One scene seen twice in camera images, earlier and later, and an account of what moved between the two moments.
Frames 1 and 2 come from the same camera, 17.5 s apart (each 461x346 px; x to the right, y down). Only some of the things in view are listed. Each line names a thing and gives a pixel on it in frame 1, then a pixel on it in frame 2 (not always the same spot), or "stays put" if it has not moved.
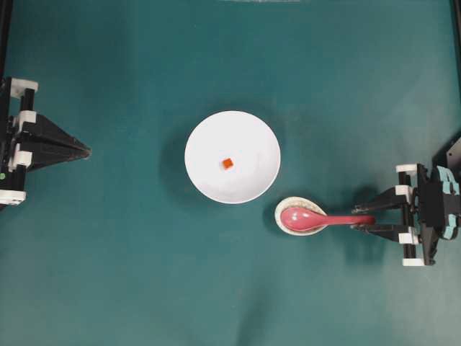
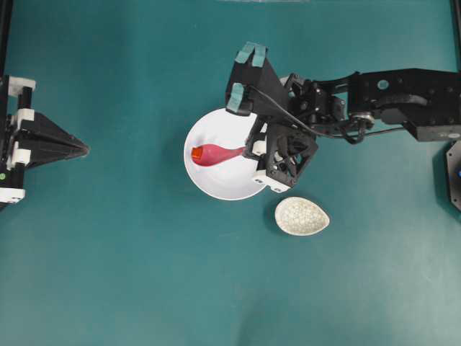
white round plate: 232,157 stays put
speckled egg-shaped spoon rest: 296,202 stays put
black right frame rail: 455,14 stays put
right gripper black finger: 388,231 → 248,152
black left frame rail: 6,22 stays put
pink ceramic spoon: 302,219 → 212,153
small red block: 227,163 → 197,154
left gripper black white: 51,144 stays put
